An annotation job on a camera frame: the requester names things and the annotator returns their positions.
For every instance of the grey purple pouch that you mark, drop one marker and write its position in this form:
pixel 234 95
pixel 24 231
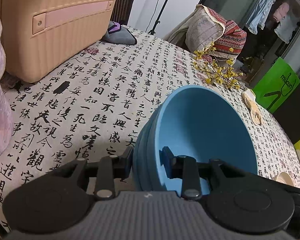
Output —
pixel 117 34

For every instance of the calligraphy print tablecloth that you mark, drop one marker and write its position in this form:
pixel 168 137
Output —
pixel 94 105

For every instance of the dark wooden chair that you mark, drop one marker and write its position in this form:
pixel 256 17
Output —
pixel 121 11

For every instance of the black framed sliding door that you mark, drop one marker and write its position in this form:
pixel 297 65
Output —
pixel 273 31

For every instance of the hanging pink garment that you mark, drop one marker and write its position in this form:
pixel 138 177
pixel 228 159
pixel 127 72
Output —
pixel 281 12

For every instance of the hanging white garment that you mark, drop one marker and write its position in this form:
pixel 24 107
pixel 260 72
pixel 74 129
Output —
pixel 286 27

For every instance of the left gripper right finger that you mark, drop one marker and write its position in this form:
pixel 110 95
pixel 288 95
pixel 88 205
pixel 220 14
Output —
pixel 184 168

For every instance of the studio light on stand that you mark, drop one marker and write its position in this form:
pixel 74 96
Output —
pixel 157 21

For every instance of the cream plate on table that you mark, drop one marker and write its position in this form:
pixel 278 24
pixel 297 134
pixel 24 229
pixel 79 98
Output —
pixel 284 177

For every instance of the pink small suitcase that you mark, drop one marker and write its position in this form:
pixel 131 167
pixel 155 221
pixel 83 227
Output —
pixel 39 35

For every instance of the knitted work glove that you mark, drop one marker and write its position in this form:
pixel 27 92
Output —
pixel 248 98

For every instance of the patterned red blanket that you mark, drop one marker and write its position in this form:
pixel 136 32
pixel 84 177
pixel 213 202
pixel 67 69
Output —
pixel 204 27

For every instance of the hanging blue shirt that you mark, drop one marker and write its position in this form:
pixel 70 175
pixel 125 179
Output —
pixel 259 16

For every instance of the blue bowl front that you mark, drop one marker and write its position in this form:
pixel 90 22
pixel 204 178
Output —
pixel 197 122

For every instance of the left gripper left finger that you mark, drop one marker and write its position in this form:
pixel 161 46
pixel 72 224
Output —
pixel 111 168

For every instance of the blue bowl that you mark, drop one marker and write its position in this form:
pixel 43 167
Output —
pixel 197 122
pixel 140 167

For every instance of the green mucun paper bag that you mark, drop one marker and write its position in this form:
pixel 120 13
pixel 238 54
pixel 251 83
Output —
pixel 276 86

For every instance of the yellow flower branch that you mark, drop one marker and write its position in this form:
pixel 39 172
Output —
pixel 215 71

